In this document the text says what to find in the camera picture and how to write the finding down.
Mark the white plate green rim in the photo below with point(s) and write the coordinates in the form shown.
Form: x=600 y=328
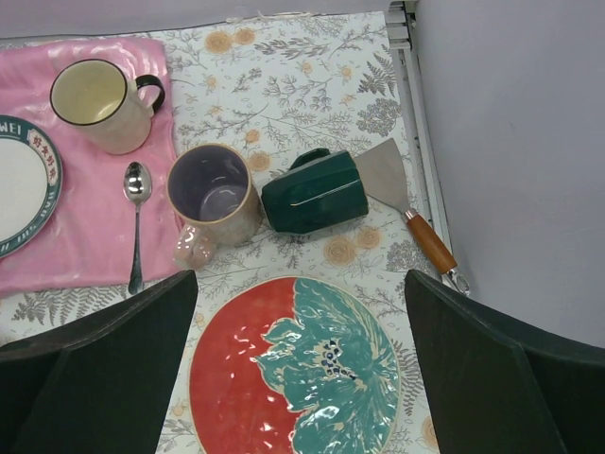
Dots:
x=31 y=181

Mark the pink mug purple inside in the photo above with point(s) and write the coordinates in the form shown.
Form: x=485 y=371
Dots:
x=211 y=190

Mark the cream mug black handle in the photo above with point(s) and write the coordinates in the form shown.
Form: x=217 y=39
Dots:
x=113 y=112

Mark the metal spoon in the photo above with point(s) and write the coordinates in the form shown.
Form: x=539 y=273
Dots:
x=137 y=189

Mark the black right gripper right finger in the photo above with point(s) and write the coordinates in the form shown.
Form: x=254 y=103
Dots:
x=495 y=384

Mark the pink cloth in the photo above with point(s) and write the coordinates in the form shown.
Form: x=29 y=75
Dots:
x=88 y=240

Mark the red and teal floral plate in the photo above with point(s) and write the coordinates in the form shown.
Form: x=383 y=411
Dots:
x=294 y=365

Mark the dark green mug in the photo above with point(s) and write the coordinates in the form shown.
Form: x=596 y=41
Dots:
x=320 y=190

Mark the aluminium frame rail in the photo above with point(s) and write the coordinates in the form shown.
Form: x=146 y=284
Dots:
x=400 y=18

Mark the wooden handled metal spatula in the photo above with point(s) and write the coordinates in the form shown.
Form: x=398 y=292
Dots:
x=383 y=175

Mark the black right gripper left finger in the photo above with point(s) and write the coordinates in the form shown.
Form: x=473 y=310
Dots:
x=102 y=383

